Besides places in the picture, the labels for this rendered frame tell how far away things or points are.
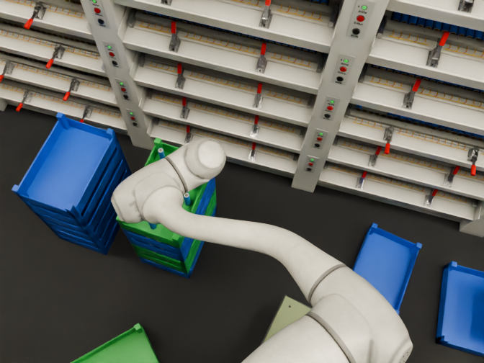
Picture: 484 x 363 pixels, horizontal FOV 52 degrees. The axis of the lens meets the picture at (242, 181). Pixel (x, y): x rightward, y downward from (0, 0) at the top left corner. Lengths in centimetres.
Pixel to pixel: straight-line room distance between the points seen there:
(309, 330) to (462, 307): 130
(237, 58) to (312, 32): 27
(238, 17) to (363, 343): 87
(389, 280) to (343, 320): 117
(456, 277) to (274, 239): 123
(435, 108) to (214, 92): 68
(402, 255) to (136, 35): 128
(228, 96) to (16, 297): 109
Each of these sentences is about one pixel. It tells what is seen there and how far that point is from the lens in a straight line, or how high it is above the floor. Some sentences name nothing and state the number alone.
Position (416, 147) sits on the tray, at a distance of 166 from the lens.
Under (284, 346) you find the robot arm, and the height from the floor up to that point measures 105.
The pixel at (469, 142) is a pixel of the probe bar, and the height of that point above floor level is 55.
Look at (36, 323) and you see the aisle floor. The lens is 202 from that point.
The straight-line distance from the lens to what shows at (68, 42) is 182.
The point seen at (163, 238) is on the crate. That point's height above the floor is 45.
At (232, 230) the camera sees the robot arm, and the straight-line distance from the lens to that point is 102.
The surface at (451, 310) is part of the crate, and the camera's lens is 207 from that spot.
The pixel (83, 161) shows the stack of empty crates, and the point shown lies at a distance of 171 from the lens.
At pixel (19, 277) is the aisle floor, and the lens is 208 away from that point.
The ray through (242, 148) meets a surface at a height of 14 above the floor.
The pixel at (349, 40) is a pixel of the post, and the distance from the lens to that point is 129.
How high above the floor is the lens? 187
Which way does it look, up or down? 65 degrees down
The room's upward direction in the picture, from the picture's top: 3 degrees clockwise
